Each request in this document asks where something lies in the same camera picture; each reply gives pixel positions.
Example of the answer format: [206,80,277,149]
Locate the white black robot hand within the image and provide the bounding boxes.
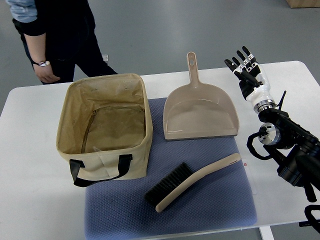
[224,46,277,114]

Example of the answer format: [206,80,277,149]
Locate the pink hand broom black bristles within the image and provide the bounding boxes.
[144,153,241,213]

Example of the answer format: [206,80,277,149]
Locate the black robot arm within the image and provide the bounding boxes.
[246,97,320,232]

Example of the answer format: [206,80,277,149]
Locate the pink plastic dustpan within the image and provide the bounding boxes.
[163,52,239,141]

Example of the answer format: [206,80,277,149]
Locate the cardboard box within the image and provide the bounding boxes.
[286,0,320,9]

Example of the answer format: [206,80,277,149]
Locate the white table leg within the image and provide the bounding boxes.
[259,226,275,240]

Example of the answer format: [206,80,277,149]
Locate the blue textured mat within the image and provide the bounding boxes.
[84,98,257,240]

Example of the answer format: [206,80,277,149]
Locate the person in dark clothes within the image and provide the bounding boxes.
[7,0,116,85]

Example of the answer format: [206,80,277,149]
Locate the beige fabric bag black handle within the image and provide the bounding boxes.
[56,73,153,187]

